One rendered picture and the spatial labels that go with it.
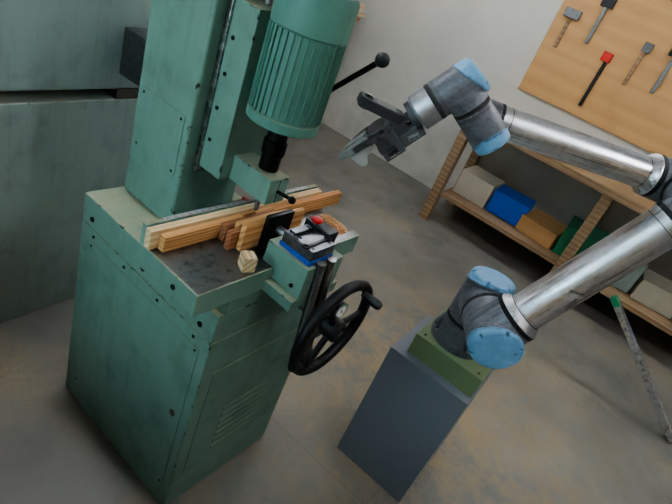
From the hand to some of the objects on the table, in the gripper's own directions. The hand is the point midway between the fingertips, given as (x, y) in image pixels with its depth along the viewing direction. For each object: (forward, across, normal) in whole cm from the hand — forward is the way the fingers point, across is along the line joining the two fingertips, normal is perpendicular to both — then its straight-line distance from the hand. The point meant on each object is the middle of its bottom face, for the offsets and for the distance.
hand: (341, 153), depth 129 cm
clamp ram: (+26, -8, -9) cm, 29 cm away
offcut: (+30, -19, -4) cm, 36 cm away
